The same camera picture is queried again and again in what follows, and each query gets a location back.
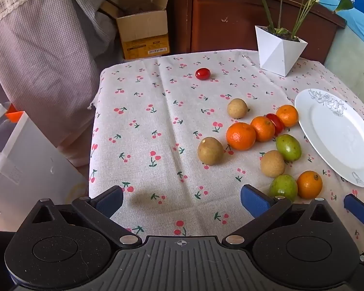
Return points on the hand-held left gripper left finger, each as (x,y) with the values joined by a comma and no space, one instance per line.
(109,201)

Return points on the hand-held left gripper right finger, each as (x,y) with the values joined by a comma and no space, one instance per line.
(254,201)

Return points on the green jujube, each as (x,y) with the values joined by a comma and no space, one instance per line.
(288,147)
(283,188)

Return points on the brown longan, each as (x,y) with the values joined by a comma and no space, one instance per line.
(272,163)
(237,108)
(210,151)

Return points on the orange mandarin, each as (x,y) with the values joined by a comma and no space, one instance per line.
(309,185)
(240,136)
(262,128)
(287,115)

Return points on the white floral plate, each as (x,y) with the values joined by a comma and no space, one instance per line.
(336,133)

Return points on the red cherry tomato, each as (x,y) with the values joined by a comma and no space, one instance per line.
(202,73)
(277,124)

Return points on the white plastic bag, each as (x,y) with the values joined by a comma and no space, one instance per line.
(27,169)

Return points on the cherry print tablecloth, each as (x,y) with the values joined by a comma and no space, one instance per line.
(170,127)

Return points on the small orange plastic part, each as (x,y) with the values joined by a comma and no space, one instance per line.
(13,115)

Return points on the pale green sofa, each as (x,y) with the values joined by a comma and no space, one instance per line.
(352,60)

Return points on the white faceted plant pot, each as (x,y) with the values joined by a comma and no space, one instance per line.
(276,51)

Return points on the checked fabric cover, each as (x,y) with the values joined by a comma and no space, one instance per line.
(42,51)

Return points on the open cardboard box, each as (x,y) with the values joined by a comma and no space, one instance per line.
(142,30)

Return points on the blue printed cloth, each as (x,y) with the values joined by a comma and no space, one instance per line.
(359,25)

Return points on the dark wooden headboard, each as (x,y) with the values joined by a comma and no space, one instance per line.
(224,15)

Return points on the green leafy plant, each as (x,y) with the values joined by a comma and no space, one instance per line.
(265,3)

